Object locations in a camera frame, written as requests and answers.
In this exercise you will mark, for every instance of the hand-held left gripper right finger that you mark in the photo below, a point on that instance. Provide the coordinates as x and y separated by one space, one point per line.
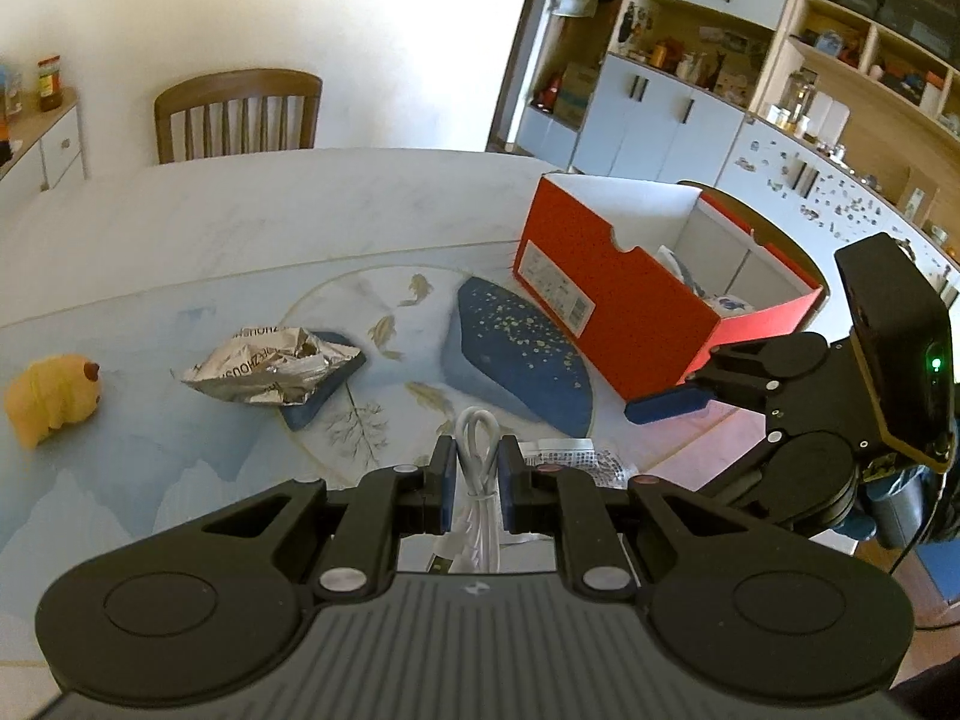
510 484

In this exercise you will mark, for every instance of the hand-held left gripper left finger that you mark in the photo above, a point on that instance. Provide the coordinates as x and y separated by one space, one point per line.
448 484

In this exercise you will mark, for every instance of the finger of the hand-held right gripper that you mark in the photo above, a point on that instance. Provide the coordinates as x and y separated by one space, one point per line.
739 474
660 406

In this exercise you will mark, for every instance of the white packet with black print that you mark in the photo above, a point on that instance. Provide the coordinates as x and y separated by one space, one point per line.
577 457

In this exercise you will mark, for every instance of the clear packet with blue print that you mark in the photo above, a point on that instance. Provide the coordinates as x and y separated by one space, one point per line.
731 305

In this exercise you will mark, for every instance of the red shoe box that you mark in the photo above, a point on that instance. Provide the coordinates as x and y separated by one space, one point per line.
570 262

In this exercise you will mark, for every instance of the silver foil bag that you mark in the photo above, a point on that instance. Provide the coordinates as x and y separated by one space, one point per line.
262 371

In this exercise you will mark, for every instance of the yellow plush toy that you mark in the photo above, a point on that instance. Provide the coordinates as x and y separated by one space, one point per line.
52 401

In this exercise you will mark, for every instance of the person's right hand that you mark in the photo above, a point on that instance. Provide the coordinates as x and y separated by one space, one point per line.
896 510

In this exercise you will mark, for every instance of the white cabinet with magnets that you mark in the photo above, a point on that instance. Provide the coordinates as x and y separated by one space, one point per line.
772 165

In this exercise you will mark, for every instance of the white wood cabinet unit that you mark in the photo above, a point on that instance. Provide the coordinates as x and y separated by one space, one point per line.
660 105

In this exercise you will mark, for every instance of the printed cardboard box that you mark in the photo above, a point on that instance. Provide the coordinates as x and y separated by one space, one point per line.
579 94

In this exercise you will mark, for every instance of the small red toy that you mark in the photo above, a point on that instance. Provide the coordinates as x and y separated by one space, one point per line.
549 94

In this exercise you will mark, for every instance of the row of small bottles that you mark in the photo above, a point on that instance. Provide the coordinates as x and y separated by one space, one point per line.
675 64

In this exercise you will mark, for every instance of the brown wooden chair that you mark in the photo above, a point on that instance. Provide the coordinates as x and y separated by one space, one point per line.
240 82

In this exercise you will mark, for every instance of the white sideboard with wooden top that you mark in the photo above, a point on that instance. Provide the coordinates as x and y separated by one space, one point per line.
60 157

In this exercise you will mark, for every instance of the jar with red lid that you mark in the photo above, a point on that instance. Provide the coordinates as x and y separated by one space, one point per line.
49 86

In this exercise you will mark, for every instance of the clear glass jar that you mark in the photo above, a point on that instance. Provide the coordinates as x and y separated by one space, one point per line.
11 94

